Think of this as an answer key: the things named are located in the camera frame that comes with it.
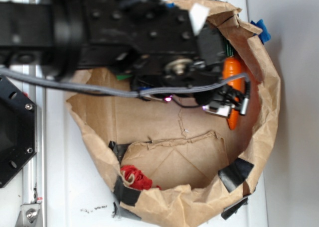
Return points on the green rectangular block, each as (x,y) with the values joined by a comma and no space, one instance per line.
(123,77)

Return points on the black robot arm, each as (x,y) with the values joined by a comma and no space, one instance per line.
(51,34)

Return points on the metal corner bracket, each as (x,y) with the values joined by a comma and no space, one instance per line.
(30,215)

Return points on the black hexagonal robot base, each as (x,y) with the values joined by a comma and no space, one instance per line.
(16,126)

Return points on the orange toy carrot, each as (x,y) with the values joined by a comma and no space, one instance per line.
(232,66)

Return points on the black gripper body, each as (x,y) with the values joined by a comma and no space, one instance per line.
(157,47)

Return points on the aluminium extrusion rail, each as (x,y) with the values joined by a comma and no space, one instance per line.
(33,175)

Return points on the red crumpled cloth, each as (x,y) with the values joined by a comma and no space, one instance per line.
(134,178)

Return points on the brown paper bag container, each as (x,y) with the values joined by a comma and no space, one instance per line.
(201,165)

